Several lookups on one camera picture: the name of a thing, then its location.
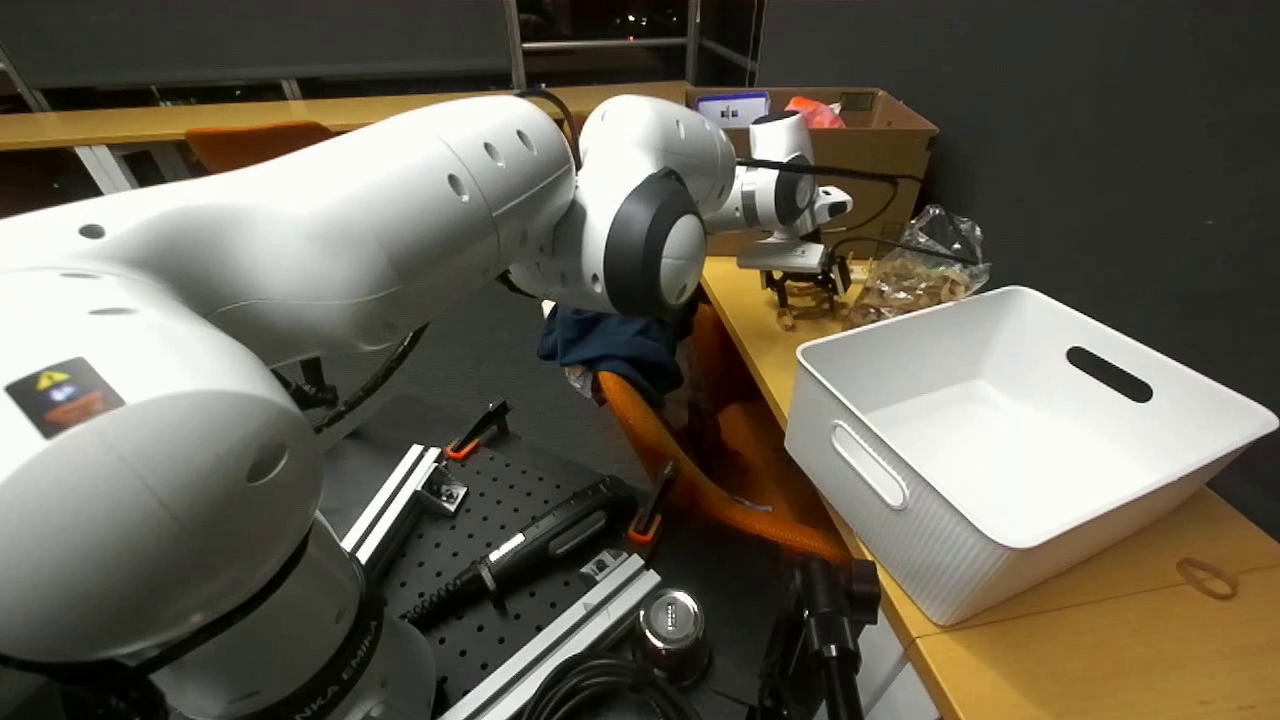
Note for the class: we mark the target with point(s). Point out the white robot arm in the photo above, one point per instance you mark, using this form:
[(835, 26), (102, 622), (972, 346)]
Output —
[(161, 531)]

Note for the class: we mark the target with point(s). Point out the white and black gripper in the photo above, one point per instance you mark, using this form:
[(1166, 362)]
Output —
[(794, 240)]

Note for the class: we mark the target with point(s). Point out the black camera tripod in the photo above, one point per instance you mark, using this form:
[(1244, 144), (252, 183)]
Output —
[(812, 651)]

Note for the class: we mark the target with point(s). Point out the orange office chair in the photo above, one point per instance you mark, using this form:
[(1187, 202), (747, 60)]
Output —
[(720, 447)]

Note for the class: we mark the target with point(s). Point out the silver aluminium rail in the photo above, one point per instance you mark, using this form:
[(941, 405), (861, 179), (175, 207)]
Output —
[(419, 478)]

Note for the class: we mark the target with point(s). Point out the white plastic bin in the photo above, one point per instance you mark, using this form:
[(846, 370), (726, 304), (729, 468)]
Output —
[(997, 440)]

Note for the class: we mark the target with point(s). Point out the black screwdriver tool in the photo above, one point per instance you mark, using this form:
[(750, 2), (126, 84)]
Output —
[(558, 535)]

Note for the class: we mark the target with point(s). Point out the round metal weight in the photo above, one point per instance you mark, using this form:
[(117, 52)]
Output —
[(675, 637)]

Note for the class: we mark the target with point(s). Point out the dark blue cloth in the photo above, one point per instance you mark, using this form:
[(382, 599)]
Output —
[(607, 343)]

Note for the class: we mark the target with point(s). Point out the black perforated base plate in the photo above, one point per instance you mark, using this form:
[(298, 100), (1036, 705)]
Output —
[(511, 486)]

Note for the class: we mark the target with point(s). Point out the brown cardboard box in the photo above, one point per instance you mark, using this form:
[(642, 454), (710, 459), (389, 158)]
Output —
[(861, 137)]

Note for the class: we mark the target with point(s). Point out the clear bag of rubber bands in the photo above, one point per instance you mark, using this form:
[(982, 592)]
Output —
[(937, 259)]

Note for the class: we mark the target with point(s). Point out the single rubber band on table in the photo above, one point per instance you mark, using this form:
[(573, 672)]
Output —
[(1204, 579)]

